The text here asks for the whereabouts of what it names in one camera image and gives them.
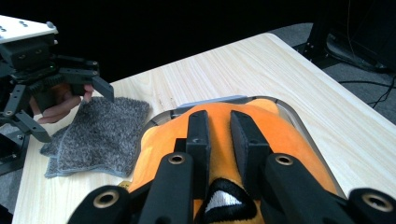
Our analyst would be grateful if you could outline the black stand with cables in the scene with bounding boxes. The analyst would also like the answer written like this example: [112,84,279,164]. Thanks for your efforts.
[293,0,396,74]

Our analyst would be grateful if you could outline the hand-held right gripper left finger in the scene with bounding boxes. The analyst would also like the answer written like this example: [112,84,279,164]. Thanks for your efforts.
[186,110,211,200]

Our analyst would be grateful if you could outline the orange plush toy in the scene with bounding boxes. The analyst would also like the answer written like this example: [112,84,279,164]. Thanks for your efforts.
[127,98,339,224]

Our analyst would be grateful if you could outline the black floor cable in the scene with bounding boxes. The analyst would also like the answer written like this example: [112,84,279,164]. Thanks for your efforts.
[337,78,396,109]

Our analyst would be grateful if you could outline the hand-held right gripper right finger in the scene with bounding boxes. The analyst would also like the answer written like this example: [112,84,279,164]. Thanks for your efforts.
[230,110,272,200]

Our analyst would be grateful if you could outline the grey cloth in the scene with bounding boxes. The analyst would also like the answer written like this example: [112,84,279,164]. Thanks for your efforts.
[39,96,151,179]

